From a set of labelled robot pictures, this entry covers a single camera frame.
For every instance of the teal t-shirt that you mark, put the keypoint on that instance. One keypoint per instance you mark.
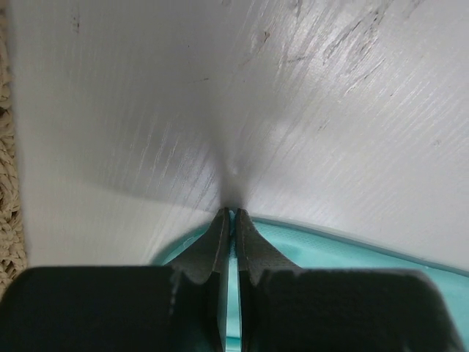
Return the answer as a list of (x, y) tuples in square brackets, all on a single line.
[(316, 249)]

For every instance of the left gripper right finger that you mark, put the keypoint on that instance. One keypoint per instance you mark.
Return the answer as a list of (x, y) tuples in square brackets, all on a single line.
[(284, 307)]

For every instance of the wicker laundry basket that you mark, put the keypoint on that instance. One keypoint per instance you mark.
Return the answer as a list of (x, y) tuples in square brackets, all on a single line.
[(13, 252)]

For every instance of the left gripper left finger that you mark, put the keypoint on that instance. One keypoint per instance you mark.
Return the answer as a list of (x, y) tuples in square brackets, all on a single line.
[(179, 306)]

